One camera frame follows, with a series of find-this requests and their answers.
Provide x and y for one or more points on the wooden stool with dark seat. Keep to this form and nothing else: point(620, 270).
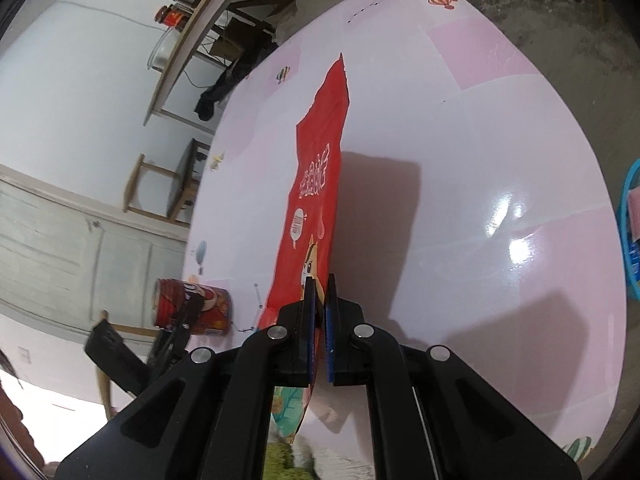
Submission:
point(182, 175)

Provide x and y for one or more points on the red jar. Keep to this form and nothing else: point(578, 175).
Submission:
point(172, 16)

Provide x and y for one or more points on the wall socket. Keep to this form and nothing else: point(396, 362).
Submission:
point(24, 355)

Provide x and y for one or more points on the glass bowl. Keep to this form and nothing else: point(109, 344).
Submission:
point(162, 50)

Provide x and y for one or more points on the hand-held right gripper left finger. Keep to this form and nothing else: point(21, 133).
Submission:
point(310, 340)

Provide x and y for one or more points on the pink printed tablecloth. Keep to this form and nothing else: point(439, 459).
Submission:
point(450, 160)

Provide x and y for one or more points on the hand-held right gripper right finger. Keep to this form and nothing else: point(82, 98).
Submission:
point(330, 345)

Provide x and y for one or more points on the red drink can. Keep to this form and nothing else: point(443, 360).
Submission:
point(210, 305)

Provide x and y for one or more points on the white plastic bag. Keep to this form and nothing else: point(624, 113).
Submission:
point(310, 5)

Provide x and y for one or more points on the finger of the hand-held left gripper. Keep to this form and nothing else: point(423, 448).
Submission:
point(172, 347)
point(190, 307)

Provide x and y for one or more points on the person's white green clothing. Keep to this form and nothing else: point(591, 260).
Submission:
point(290, 465)

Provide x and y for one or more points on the grey panelled door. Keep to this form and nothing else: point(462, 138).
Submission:
point(75, 260)

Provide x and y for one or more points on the small brown box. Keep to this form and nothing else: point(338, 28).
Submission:
point(227, 47)

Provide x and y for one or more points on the red snack bag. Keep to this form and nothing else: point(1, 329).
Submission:
point(315, 185)

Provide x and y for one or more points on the curved wooden desk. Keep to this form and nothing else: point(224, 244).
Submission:
point(185, 45)

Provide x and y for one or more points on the black cloth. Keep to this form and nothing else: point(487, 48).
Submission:
point(215, 95)

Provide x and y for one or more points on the blue plastic basket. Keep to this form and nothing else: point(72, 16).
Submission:
point(623, 240)

